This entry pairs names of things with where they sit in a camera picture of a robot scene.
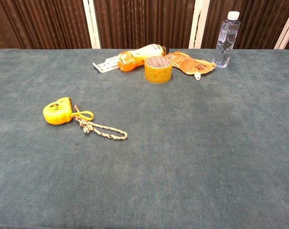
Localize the blue felt table cover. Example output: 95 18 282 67
0 49 289 229

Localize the clear brown packing tape roll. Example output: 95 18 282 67
144 56 173 84

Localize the clear water bottle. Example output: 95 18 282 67
212 10 242 69

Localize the beige braided rope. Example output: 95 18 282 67
73 104 128 141

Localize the white screen frame post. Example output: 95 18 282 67
83 0 101 50
274 9 289 50
188 0 211 50

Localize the white plastic strip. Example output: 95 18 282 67
92 56 120 73

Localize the yellow tape measure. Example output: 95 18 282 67
43 96 75 125

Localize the orange drink bottle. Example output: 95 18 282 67
117 43 168 72

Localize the orange spout pouch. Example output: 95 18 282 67
164 51 217 81

